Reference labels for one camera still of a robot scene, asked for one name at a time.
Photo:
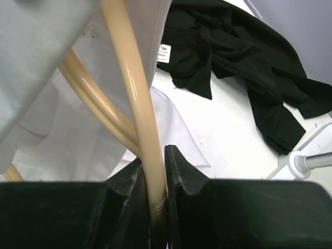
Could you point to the metal clothes rack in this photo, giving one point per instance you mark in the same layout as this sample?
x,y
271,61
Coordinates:
x,y
299,163

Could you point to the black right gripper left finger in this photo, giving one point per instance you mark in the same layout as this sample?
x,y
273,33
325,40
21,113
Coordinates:
x,y
109,214

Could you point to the beige plastic hanger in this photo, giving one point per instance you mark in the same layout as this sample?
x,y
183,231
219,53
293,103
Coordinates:
x,y
134,31

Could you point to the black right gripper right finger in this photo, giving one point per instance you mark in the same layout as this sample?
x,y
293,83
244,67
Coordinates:
x,y
235,213

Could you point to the black shirt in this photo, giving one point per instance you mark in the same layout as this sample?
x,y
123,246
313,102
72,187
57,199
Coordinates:
x,y
216,37

